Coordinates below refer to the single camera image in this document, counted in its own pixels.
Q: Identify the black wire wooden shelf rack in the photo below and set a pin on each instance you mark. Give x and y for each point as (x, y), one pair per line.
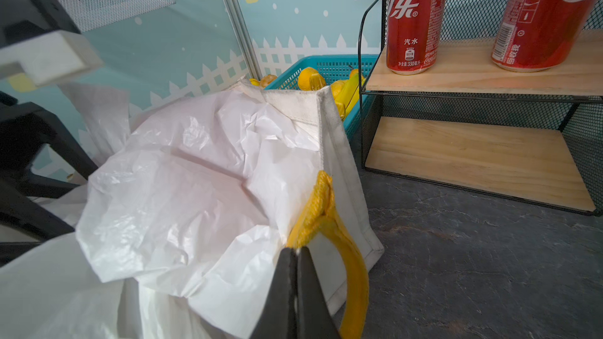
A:
(468, 124)

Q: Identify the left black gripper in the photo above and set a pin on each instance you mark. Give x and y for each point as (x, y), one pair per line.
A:
(26, 128)

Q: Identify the white plastic grocery bag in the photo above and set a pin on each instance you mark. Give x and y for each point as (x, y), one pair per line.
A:
(182, 225)

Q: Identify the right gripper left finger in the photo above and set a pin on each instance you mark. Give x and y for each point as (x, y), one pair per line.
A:
(278, 318)

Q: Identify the red soda can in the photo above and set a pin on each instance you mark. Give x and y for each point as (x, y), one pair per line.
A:
(536, 35)
(413, 34)

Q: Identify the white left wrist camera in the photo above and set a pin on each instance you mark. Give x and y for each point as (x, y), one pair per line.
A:
(49, 59)

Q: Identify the left red soda can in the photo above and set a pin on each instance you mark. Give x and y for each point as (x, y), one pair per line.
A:
(413, 34)

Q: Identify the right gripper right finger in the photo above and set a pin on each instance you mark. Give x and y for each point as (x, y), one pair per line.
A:
(313, 318)

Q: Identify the right red soda can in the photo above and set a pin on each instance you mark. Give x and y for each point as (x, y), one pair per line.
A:
(536, 35)

